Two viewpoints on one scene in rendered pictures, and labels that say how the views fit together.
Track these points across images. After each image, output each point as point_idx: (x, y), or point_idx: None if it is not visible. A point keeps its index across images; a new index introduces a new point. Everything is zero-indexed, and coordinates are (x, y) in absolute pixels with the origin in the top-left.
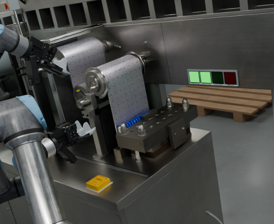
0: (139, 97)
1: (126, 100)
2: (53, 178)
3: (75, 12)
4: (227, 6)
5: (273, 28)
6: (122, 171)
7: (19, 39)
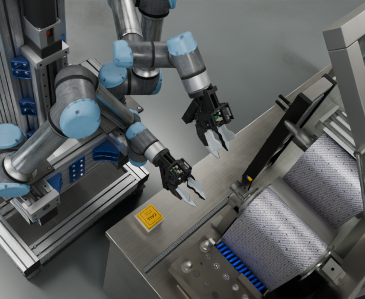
0: (269, 273)
1: (252, 250)
2: None
3: None
4: None
5: None
6: (168, 245)
7: (186, 78)
